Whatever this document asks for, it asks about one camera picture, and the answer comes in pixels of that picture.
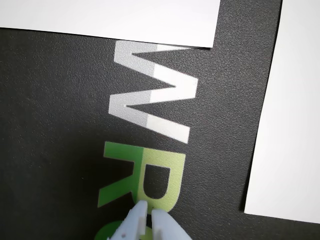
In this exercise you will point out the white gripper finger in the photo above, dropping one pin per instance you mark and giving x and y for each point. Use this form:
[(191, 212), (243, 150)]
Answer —
[(167, 227), (135, 222)]

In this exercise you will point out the white paper sheet marked HOME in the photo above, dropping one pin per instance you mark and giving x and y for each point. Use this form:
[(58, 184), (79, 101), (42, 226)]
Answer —
[(290, 112)]

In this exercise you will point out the black mat with WRO print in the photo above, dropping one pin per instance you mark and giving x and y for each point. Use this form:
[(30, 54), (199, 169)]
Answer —
[(50, 125)]

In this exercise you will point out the white paper sheet marked 1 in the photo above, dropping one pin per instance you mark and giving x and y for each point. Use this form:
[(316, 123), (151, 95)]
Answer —
[(112, 17)]

